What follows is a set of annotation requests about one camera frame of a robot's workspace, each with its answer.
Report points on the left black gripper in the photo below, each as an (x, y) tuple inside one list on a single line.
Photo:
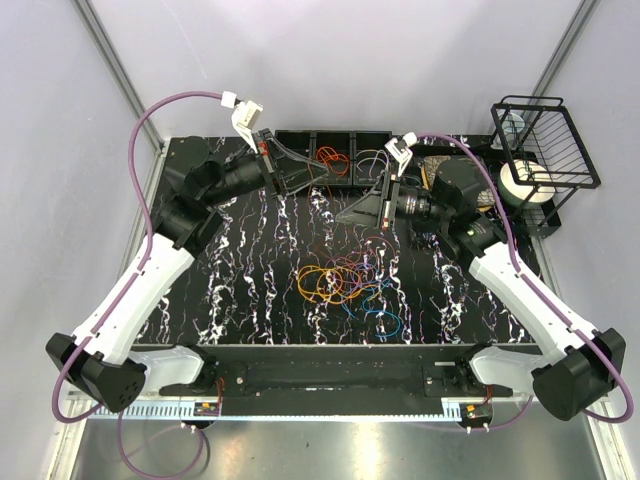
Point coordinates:
[(291, 172)]

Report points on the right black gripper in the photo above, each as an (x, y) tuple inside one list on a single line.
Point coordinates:
[(370, 210)]

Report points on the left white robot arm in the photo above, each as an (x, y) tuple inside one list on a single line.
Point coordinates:
[(97, 358)]

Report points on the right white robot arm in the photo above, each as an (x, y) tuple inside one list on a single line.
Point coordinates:
[(577, 365)]

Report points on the black three-compartment bin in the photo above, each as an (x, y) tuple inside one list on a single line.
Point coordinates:
[(354, 158)]

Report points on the black tray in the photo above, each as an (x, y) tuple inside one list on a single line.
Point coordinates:
[(525, 221)]

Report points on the white ceramic bowl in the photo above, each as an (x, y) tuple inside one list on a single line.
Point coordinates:
[(527, 185)]

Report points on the pale blue cup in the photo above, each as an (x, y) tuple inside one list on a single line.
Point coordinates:
[(512, 126)]

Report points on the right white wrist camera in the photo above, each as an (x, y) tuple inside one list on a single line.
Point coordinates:
[(400, 150)]

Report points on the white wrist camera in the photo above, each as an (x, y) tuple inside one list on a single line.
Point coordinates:
[(245, 114), (400, 150)]

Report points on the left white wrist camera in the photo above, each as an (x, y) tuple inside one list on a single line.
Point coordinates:
[(245, 114)]

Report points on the black wire dish rack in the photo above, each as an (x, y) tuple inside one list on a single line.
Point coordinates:
[(551, 139)]

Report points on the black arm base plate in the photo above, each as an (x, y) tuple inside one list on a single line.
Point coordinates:
[(337, 382)]

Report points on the aluminium ruler rail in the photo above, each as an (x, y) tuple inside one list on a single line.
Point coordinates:
[(189, 410)]

